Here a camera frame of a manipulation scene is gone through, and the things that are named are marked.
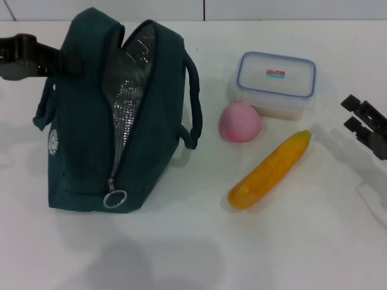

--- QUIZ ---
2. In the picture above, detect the yellow toy banana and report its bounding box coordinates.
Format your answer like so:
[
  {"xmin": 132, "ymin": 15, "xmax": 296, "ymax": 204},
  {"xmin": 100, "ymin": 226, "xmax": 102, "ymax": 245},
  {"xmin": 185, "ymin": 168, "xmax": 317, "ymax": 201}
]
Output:
[{"xmin": 227, "ymin": 129, "xmax": 313, "ymax": 210}]

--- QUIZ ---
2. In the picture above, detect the pink toy peach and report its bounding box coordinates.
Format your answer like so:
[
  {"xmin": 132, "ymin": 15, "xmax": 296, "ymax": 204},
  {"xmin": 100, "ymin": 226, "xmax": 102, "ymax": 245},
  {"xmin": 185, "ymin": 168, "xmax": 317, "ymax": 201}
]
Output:
[{"xmin": 220, "ymin": 102, "xmax": 262, "ymax": 143}]

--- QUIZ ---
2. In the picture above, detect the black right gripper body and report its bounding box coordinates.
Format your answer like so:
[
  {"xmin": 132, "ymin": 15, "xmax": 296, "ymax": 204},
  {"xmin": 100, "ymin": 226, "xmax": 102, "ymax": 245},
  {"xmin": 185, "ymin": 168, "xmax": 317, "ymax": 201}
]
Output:
[{"xmin": 367, "ymin": 128, "xmax": 387, "ymax": 161}]

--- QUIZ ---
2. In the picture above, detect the clear food container blue rim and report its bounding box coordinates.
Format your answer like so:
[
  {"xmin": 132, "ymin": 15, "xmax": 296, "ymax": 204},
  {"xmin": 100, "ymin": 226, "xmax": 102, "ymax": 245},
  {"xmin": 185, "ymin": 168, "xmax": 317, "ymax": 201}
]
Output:
[{"xmin": 235, "ymin": 51, "xmax": 317, "ymax": 121}]

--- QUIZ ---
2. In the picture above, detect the dark teal insulated lunch bag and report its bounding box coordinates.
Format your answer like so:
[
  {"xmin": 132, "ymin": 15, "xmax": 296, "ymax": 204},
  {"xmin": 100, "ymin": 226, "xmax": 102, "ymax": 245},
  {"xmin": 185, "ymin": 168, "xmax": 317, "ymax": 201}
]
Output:
[{"xmin": 32, "ymin": 8, "xmax": 203, "ymax": 214}]

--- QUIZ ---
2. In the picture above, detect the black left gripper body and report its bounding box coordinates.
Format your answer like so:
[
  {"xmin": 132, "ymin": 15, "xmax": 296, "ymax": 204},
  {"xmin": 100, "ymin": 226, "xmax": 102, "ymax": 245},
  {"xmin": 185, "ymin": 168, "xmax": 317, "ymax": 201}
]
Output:
[{"xmin": 0, "ymin": 34, "xmax": 39, "ymax": 81}]

